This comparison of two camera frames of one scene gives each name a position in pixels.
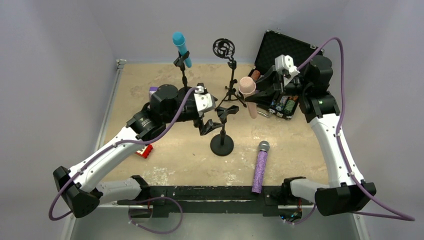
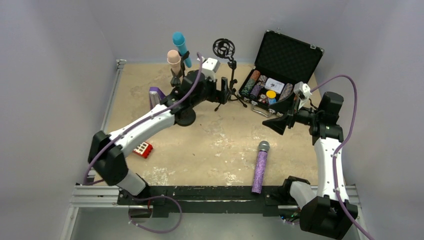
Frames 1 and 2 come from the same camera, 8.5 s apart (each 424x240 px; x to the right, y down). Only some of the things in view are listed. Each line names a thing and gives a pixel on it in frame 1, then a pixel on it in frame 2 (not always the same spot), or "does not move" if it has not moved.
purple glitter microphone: [260, 167] does not move
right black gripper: [272, 87] → [291, 116]
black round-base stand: [222, 144] → [186, 117]
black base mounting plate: [214, 201] does not move
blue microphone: [178, 40] does not move
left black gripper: [201, 120] → [216, 93]
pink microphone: [247, 87] → [174, 59]
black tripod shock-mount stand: [225, 48] does not move
